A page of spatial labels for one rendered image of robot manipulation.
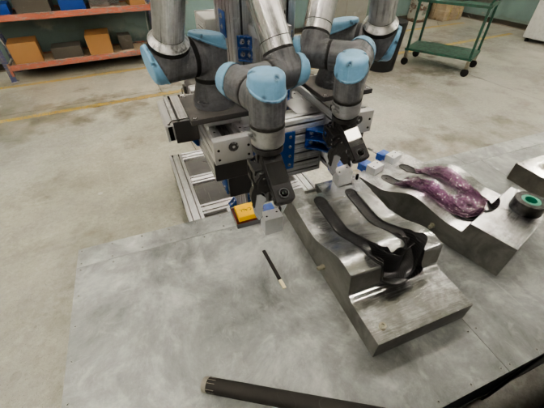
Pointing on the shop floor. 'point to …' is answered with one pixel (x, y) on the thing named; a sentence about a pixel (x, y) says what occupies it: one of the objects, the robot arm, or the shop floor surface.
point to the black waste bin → (393, 53)
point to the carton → (445, 12)
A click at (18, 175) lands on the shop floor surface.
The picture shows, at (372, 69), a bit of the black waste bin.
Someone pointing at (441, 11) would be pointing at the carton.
